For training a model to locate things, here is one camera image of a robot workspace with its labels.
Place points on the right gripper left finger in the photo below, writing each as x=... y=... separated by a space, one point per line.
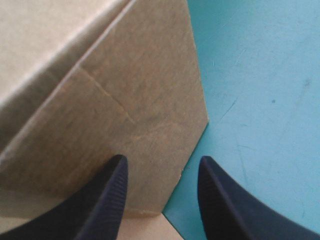
x=100 y=210

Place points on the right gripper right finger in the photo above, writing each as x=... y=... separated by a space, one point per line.
x=230 y=210

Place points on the brown cardboard box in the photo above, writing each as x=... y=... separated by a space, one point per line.
x=100 y=100

